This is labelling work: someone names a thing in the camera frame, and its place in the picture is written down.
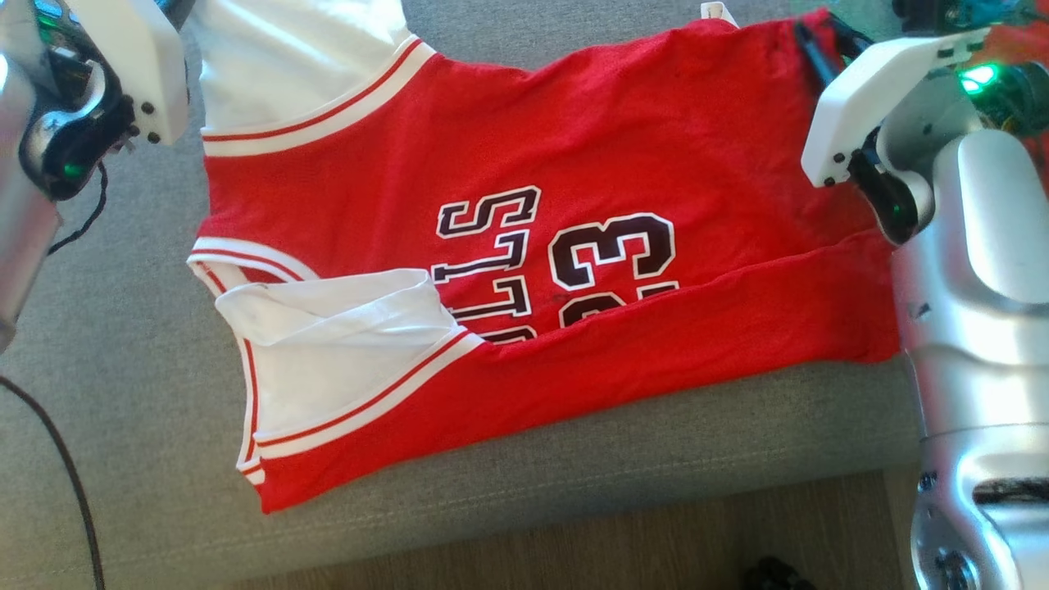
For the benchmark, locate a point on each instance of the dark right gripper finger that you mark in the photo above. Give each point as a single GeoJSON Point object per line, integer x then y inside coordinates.
{"type": "Point", "coordinates": [852, 37]}
{"type": "Point", "coordinates": [819, 57]}

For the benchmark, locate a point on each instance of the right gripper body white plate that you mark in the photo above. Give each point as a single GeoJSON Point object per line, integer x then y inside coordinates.
{"type": "Point", "coordinates": [885, 98]}

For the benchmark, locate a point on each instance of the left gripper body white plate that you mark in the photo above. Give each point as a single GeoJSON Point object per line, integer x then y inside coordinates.
{"type": "Point", "coordinates": [139, 65]}

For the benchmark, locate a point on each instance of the red white basketball jersey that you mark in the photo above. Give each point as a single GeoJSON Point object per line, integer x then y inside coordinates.
{"type": "Point", "coordinates": [574, 164]}

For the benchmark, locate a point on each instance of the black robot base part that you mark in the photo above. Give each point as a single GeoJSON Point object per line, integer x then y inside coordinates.
{"type": "Point", "coordinates": [774, 575]}

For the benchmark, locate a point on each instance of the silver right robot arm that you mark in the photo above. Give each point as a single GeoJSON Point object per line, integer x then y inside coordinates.
{"type": "Point", "coordinates": [975, 328]}

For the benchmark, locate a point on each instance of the grey fabric sofa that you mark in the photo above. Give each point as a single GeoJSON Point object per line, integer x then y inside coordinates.
{"type": "Point", "coordinates": [574, 500]}

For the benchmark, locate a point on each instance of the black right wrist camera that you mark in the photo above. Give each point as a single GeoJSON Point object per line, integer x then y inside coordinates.
{"type": "Point", "coordinates": [922, 12]}

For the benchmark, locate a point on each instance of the teal right camera connector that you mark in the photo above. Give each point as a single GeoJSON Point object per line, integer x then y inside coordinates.
{"type": "Point", "coordinates": [987, 10]}

